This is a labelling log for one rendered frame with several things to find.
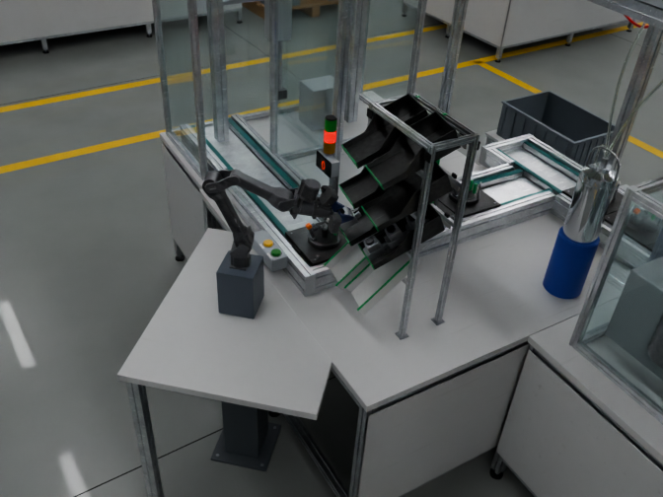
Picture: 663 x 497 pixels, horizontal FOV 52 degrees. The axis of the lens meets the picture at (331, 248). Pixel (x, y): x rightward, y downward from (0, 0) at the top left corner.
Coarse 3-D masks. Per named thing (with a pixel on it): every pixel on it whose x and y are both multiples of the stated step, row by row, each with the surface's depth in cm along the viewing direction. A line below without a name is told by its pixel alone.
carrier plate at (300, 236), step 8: (320, 224) 289; (288, 232) 283; (296, 232) 283; (304, 232) 284; (296, 240) 279; (304, 240) 279; (344, 240) 281; (304, 248) 274; (312, 248) 274; (336, 248) 275; (304, 256) 272; (312, 256) 270; (328, 256) 271; (312, 264) 268
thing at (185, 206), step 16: (256, 128) 379; (352, 128) 385; (176, 160) 359; (176, 176) 364; (192, 176) 336; (176, 192) 374; (192, 192) 345; (176, 208) 383; (192, 208) 353; (176, 224) 393; (192, 224) 361; (176, 240) 403; (192, 240) 370; (176, 256) 419
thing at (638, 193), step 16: (640, 192) 210; (624, 208) 216; (656, 208) 205; (624, 224) 218; (608, 240) 224; (608, 256) 226; (592, 288) 236; (592, 304) 239; (576, 336) 249; (608, 368) 241; (624, 384) 235; (640, 400) 231; (656, 416) 227
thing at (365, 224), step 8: (384, 192) 248; (360, 208) 249; (360, 224) 246; (368, 224) 245; (344, 232) 247; (352, 232) 245; (360, 232) 244; (368, 232) 240; (376, 232) 241; (352, 240) 239; (360, 240) 241
